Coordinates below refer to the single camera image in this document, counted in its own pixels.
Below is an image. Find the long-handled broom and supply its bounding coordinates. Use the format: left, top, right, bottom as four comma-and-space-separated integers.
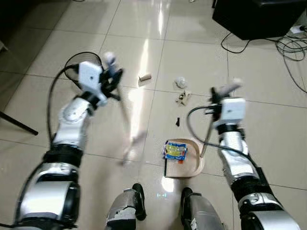
103, 51, 148, 166

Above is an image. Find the beige long-handled dustpan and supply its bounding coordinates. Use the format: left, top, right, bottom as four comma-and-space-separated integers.
164, 78, 244, 179

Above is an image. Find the crumpled beige paper scrap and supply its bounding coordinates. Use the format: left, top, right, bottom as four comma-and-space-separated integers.
175, 91, 191, 105

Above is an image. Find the crumpled clear plastic scrap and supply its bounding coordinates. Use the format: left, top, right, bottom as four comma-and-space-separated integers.
175, 76, 188, 90

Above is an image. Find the blue yellow snack packet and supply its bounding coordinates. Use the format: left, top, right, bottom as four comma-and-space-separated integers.
164, 141, 188, 161

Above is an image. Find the large black box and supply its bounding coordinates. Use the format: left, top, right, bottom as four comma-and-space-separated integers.
212, 0, 307, 41

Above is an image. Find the black furniture leg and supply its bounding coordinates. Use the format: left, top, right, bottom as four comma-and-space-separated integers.
0, 111, 39, 136

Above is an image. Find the silver black right robot leg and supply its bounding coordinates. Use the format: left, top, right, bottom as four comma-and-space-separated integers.
180, 186, 227, 230

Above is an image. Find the silver black robot leg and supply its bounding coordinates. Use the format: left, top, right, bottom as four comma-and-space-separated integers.
105, 183, 147, 230
180, 186, 227, 230

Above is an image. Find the silver black left robot leg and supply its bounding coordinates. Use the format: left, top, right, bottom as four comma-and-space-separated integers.
105, 183, 147, 230

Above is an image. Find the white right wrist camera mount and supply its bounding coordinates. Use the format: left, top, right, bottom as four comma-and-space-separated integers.
218, 98, 247, 128

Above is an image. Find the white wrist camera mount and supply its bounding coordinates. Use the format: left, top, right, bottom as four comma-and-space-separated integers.
218, 98, 247, 128
78, 61, 105, 98

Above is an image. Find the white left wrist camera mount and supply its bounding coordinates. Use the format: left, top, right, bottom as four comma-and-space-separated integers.
78, 61, 105, 98

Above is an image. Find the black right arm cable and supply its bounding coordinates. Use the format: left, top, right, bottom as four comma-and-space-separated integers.
186, 106, 262, 169

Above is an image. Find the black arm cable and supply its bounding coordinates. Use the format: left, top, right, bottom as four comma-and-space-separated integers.
46, 51, 104, 145
186, 106, 262, 169

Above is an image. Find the thin black floor cable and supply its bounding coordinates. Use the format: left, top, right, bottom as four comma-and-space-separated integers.
220, 32, 252, 54

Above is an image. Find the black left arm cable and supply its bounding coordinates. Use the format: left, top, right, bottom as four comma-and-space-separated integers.
46, 51, 104, 145

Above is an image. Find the black coiled cable bundle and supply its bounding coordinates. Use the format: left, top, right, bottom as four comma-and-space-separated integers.
274, 34, 307, 94

